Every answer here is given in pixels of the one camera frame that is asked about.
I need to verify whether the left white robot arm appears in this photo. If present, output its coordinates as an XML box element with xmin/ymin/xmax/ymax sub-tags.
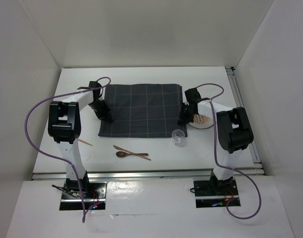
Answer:
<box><xmin>48</xmin><ymin>81</ymin><xmax>113</xmax><ymax>198</ymax></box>

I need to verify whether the copper knife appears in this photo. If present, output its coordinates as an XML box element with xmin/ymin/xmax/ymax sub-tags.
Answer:
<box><xmin>113</xmin><ymin>145</ymin><xmax>151</xmax><ymax>161</ymax></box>

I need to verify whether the patterned glass plate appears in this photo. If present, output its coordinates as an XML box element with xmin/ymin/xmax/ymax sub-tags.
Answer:
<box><xmin>189</xmin><ymin>114</ymin><xmax>214</xmax><ymax>129</ymax></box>

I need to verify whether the aluminium rail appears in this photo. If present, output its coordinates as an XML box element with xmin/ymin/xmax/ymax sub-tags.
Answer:
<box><xmin>225</xmin><ymin>66</ymin><xmax>263</xmax><ymax>170</ymax></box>
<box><xmin>32</xmin><ymin>167</ymin><xmax>265</xmax><ymax>181</ymax></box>

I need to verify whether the dark grey checked cloth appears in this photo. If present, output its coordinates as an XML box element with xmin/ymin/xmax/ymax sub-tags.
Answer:
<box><xmin>98</xmin><ymin>84</ymin><xmax>187</xmax><ymax>138</ymax></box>

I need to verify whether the purple cable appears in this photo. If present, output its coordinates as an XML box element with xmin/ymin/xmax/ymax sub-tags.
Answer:
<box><xmin>24</xmin><ymin>76</ymin><xmax>112</xmax><ymax>223</ymax></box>
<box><xmin>194</xmin><ymin>83</ymin><xmax>262</xmax><ymax>219</ymax></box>

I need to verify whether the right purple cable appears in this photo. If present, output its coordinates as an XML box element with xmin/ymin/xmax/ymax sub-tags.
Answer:
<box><xmin>194</xmin><ymin>83</ymin><xmax>262</xmax><ymax>219</ymax></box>

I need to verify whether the copper fork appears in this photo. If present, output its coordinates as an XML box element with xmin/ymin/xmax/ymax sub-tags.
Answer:
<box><xmin>78</xmin><ymin>139</ymin><xmax>93</xmax><ymax>146</ymax></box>

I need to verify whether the front aluminium rail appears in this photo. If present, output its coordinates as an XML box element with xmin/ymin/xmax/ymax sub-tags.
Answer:
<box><xmin>32</xmin><ymin>167</ymin><xmax>265</xmax><ymax>181</ymax></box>

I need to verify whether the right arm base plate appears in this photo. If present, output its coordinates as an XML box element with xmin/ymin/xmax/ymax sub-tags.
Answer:
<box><xmin>190</xmin><ymin>180</ymin><xmax>241</xmax><ymax>208</ymax></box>

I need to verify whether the clear plastic cup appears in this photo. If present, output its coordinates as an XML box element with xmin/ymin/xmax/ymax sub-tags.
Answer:
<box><xmin>172</xmin><ymin>129</ymin><xmax>185</xmax><ymax>147</ymax></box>

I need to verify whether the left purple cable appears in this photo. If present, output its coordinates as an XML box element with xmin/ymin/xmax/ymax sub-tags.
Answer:
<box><xmin>24</xmin><ymin>76</ymin><xmax>112</xmax><ymax>223</ymax></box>

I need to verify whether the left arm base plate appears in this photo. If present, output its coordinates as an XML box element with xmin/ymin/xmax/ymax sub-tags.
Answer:
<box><xmin>52</xmin><ymin>182</ymin><xmax>107</xmax><ymax>211</ymax></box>

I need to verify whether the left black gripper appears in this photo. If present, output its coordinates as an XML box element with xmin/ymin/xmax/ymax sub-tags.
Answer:
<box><xmin>87</xmin><ymin>100</ymin><xmax>112</xmax><ymax>123</ymax></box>

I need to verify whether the right aluminium rail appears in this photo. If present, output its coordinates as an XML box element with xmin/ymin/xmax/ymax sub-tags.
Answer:
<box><xmin>225</xmin><ymin>66</ymin><xmax>263</xmax><ymax>170</ymax></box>

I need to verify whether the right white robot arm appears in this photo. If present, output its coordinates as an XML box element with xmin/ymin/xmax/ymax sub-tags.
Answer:
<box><xmin>178</xmin><ymin>88</ymin><xmax>253</xmax><ymax>195</ymax></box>

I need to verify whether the dark wooden spoon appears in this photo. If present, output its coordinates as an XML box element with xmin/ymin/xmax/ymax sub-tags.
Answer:
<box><xmin>116</xmin><ymin>151</ymin><xmax>149</xmax><ymax>158</ymax></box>

